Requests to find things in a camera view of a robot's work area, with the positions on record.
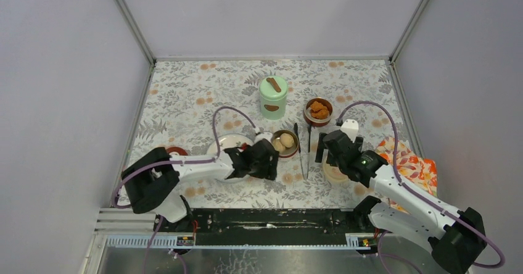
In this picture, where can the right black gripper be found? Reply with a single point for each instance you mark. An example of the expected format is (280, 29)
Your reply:
(320, 149)

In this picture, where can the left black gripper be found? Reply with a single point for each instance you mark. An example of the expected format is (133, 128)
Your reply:
(269, 159)

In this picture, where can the rice ball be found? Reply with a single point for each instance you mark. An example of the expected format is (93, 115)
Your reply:
(287, 140)
(278, 145)

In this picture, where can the steel bowl red band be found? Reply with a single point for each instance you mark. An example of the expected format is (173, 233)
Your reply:
(308, 115)
(288, 153)

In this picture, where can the white plate with food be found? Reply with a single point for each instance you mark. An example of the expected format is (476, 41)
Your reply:
(228, 141)

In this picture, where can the fried chicken piece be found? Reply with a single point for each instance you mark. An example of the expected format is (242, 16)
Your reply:
(316, 107)
(324, 114)

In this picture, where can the green cylindrical container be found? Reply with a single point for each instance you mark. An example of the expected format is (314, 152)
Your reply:
(273, 106)

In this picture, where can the green lid with handle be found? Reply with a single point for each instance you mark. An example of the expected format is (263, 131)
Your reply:
(273, 88)

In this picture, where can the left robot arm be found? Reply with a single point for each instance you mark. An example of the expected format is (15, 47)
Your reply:
(151, 181)

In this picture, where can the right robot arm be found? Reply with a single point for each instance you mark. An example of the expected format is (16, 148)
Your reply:
(450, 235)

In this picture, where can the cream round lid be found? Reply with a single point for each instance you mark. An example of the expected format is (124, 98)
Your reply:
(333, 174)

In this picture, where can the red round lid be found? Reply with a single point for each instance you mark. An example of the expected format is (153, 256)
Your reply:
(176, 151)

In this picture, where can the floral table mat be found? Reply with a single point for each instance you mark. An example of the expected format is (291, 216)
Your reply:
(188, 103)

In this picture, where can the orange floral cloth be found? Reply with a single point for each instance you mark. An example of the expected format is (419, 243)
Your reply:
(420, 171)

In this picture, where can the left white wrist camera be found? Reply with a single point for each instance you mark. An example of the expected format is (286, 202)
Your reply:
(267, 135)

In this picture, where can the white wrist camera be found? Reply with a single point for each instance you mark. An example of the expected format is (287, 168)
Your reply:
(350, 127)
(267, 135)

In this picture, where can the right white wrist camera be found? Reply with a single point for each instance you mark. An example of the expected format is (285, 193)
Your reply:
(350, 127)

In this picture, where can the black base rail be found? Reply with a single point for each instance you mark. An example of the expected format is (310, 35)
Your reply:
(209, 220)

